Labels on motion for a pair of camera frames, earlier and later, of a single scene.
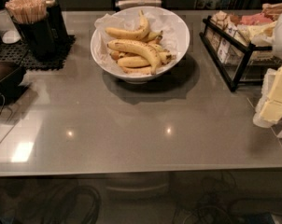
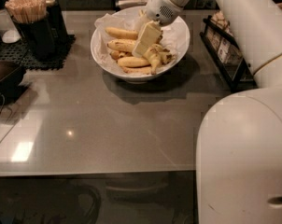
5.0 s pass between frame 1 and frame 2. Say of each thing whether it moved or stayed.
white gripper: moved
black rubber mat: stayed
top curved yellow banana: stayed
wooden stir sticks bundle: stayed
